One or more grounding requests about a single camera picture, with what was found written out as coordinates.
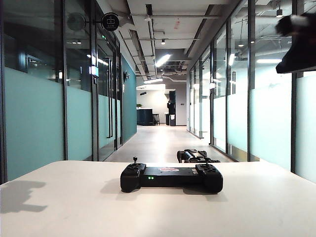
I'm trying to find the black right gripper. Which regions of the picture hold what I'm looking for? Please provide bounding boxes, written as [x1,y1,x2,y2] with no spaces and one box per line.
[275,13,316,74]

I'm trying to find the tall black cabinet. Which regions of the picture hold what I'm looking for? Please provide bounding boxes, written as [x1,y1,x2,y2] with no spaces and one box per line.
[168,90,177,116]

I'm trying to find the round black hanging sign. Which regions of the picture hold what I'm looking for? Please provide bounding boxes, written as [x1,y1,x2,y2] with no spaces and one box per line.
[92,12,120,32]

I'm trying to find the black remote control with joysticks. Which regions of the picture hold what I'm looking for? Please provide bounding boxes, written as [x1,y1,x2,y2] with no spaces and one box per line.
[120,156,224,195]

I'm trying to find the dark bar counter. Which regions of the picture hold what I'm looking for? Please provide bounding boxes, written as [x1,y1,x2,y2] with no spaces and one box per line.
[136,108,154,126]

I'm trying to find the long black door handle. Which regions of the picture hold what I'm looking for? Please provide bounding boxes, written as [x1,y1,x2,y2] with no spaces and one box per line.
[105,56,114,139]

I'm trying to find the black quadruped robot dog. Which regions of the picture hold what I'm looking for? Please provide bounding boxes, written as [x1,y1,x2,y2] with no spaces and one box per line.
[176,148,222,164]

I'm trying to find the bright linear ceiling light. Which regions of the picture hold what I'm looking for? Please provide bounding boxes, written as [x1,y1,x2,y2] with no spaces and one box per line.
[256,58,284,65]

